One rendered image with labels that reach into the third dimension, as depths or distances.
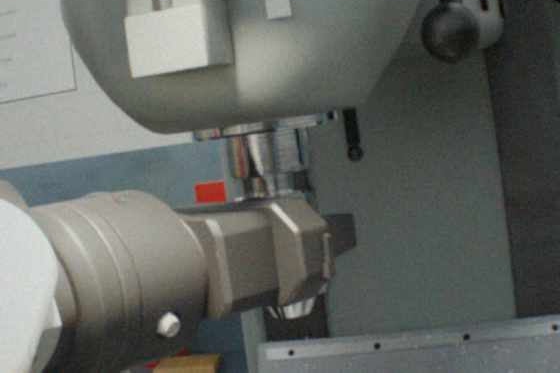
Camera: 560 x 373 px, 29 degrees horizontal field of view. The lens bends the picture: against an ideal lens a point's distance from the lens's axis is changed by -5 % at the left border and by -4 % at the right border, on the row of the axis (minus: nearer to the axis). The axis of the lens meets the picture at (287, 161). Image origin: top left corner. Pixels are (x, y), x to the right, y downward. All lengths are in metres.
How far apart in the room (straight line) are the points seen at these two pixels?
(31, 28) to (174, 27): 5.04
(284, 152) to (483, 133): 0.40
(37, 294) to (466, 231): 0.61
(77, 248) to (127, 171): 4.82
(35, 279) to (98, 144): 4.94
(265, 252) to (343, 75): 0.10
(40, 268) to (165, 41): 0.13
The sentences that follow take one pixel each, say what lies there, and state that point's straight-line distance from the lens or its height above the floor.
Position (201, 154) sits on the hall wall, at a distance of 5.16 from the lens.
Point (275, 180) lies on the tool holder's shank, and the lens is 0.63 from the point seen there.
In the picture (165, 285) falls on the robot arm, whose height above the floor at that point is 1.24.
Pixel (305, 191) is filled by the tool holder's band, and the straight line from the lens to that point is 0.63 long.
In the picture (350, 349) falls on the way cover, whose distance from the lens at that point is 1.03.
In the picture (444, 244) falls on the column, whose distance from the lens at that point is 1.01.
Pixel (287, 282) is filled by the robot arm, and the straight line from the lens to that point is 0.58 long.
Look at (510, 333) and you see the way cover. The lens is 1.00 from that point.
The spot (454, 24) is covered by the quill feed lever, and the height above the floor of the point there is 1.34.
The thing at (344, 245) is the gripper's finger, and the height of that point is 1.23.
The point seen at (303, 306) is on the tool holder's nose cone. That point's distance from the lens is 0.64.
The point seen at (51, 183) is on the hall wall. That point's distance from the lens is 5.52.
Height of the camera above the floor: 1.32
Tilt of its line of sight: 3 degrees down
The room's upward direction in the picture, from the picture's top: 8 degrees counter-clockwise
